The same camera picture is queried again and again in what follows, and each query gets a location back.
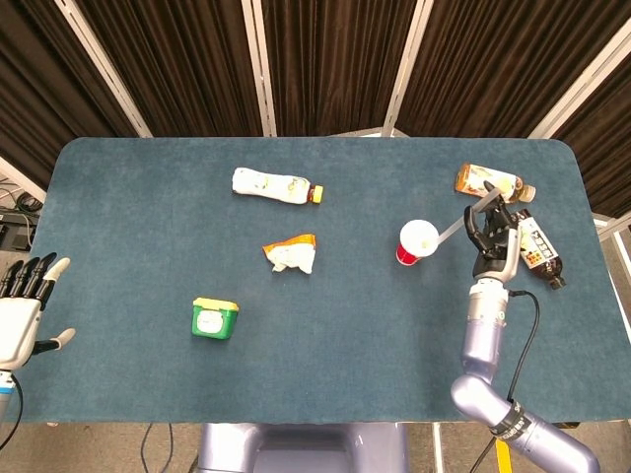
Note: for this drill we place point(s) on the crumpled orange white snack bag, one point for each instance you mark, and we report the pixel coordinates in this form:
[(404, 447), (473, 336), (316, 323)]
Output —
[(291, 256)]

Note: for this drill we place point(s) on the red paper cup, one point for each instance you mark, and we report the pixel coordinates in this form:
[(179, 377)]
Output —
[(416, 237)]

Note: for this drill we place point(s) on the amber tea bottle beige cap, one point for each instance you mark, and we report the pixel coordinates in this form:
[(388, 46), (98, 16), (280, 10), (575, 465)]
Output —
[(473, 178)]

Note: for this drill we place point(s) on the clear plastic straw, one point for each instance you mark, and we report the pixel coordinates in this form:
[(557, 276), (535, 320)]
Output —
[(451, 231)]

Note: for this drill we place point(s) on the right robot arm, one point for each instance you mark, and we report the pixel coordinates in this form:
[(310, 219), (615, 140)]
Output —
[(483, 335)]

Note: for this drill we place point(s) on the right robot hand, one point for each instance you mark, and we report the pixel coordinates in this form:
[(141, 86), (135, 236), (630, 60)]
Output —
[(495, 256)]

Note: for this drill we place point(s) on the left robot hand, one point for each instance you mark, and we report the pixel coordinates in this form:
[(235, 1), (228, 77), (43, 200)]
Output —
[(15, 325)]

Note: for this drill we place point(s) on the lavender robot torso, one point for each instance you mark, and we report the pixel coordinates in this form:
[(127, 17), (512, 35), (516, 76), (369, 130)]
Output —
[(301, 448)]

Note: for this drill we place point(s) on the green tub yellow lid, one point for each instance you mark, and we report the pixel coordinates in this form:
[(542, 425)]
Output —
[(213, 320)]

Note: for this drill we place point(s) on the blue table mat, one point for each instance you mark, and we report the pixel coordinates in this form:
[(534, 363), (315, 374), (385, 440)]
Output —
[(315, 355)]

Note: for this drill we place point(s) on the white partition frame post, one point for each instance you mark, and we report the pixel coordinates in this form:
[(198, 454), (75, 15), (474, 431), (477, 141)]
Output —
[(408, 69), (20, 178), (98, 59), (613, 224), (585, 84), (260, 69)]

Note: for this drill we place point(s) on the white partition foot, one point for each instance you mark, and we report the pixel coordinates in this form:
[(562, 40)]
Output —
[(370, 132)]

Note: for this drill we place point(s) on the white label bottle orange cap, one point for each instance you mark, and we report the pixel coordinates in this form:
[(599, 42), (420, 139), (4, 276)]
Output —
[(266, 185)]

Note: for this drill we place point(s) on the dark tea bottle black cap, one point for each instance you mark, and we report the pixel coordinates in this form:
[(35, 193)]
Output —
[(539, 251)]

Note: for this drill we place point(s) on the dark brown curtain panel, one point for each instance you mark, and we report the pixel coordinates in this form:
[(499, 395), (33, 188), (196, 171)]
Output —
[(611, 148), (29, 74), (335, 64), (503, 64), (172, 64)]

